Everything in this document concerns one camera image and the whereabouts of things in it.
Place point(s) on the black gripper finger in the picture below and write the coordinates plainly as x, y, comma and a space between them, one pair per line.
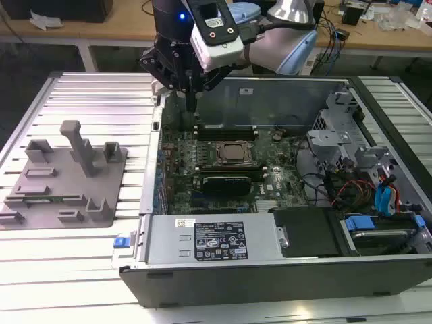
214, 77
158, 65

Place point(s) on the green RAM stick white label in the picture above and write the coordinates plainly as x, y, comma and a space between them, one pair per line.
40, 200

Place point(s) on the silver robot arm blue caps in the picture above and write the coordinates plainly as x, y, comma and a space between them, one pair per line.
270, 50

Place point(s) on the black RAM slot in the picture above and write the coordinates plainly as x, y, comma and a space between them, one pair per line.
222, 165
226, 135
226, 127

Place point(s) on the wooden desk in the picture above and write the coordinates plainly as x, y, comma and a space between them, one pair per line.
101, 32

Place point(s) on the silver CPU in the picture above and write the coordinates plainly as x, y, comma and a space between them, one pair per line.
234, 152

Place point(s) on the round coin battery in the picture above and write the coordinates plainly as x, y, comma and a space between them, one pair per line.
276, 136

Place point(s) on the white power strip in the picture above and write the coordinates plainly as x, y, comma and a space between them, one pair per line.
310, 64

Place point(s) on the black graphics card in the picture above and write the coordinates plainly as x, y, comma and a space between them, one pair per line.
226, 185

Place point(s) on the large black box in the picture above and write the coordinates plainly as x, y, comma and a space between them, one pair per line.
57, 8

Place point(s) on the crumpled white paper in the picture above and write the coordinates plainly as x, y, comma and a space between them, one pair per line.
44, 20

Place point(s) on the green motherboard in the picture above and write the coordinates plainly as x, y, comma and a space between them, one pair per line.
280, 182

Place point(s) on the grey parts rack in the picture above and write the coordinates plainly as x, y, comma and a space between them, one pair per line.
111, 189

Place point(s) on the grey metal drive cage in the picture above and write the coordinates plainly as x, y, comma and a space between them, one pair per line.
332, 138

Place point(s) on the small black adapter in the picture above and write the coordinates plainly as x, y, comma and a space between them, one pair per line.
343, 34

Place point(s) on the silver heat sink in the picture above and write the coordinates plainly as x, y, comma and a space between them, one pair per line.
268, 206

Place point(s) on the small black box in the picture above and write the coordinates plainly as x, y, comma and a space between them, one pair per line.
351, 15

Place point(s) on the grey power supply with labels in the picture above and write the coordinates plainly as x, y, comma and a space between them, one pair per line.
168, 239

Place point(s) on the blue case latch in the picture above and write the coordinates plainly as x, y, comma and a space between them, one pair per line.
121, 242

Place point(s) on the black drive bay cover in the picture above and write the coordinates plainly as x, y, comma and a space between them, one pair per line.
307, 233

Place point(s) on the clear plastic bags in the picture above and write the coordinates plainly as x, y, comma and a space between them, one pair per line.
395, 22

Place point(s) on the open black PC case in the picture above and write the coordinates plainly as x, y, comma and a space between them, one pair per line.
236, 283

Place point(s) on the hard disk in blue carrier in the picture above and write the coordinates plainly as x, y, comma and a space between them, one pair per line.
378, 233

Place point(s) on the grey case hinge bracket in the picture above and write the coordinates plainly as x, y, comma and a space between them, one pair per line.
157, 88

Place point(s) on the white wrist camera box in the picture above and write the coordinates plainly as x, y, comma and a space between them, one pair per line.
217, 40

